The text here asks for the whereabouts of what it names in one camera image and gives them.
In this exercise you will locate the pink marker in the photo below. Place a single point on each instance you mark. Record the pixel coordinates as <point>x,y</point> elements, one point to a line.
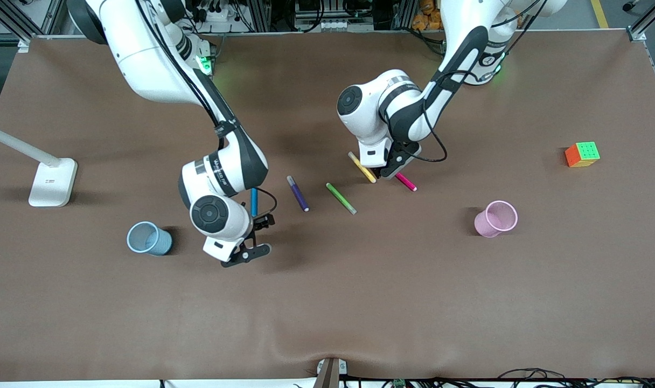
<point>407,184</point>

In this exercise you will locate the blue marker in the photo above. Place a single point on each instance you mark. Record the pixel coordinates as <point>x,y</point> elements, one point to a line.
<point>254,199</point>

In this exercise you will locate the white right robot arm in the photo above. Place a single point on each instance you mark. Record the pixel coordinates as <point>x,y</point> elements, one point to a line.
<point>144,59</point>

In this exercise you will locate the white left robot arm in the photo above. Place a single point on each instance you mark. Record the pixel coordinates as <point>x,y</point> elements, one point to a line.
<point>370,108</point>

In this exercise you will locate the yellow marker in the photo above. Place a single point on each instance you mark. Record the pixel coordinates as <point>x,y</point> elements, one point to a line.
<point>368,175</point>

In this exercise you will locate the purple marker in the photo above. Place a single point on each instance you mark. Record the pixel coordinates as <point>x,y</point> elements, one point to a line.
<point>298,194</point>

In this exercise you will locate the green marker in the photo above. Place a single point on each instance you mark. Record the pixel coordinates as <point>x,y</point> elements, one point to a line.
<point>341,198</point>

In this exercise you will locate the brown table cover mat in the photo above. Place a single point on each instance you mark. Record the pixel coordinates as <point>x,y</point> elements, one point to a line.
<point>327,302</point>

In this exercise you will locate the blue mesh cup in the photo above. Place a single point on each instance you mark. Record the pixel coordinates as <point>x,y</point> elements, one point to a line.
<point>150,240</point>

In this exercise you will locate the pink mesh cup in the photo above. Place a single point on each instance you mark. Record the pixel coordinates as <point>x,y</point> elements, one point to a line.
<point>494,221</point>

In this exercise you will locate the long white socket strip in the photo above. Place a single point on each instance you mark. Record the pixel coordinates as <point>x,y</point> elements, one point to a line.
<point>327,25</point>

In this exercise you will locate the pile of orange objects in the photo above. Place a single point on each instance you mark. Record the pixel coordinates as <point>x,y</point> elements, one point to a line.
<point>427,16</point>

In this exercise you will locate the colourful puzzle cube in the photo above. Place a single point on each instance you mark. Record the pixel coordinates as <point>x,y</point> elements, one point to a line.
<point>583,154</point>

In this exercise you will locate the white lamp stand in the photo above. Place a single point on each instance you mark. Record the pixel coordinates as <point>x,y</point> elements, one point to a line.
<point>51,183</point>

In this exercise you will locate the white power strip with plugs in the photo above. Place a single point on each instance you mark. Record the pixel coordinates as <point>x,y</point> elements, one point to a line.
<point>215,13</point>

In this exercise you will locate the metal table edge bracket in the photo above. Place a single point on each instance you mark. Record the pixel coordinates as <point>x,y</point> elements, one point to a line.
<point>330,372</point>

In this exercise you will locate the aluminium frame post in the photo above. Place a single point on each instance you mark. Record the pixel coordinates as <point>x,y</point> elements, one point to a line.
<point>25,44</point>
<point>637,35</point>

